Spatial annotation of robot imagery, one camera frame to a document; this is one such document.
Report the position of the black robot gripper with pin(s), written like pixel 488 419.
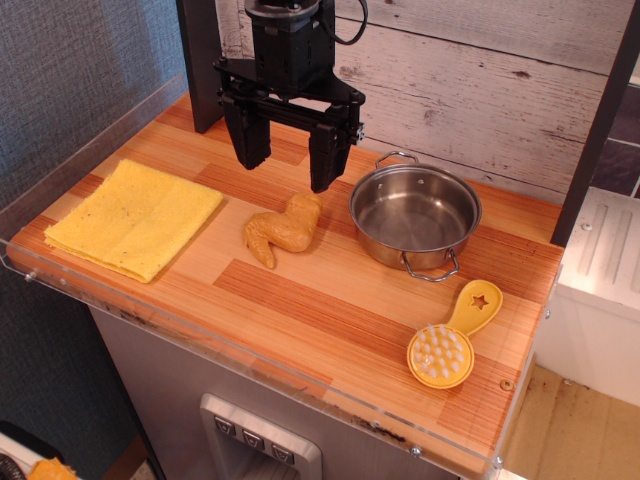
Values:
pixel 291 80

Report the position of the stainless steel pot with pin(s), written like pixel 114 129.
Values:
pixel 414 217

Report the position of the yellow folded cloth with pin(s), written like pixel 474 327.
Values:
pixel 136 221

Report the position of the yellow scrub brush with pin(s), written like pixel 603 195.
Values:
pixel 441 356

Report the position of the grey toy fridge cabinet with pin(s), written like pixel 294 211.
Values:
pixel 165 381

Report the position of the clear acrylic table guard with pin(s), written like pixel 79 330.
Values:
pixel 331 323

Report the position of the silver dispenser button panel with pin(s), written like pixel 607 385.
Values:
pixel 246 446

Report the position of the white cabinet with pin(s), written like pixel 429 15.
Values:
pixel 590 331

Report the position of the orange object bottom left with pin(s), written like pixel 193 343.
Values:
pixel 51 469

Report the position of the dark vertical post left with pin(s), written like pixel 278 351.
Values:
pixel 201 46

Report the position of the dark vertical post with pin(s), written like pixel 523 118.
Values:
pixel 201 46
pixel 609 104

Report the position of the dark vertical post right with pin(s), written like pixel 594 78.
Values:
pixel 609 104

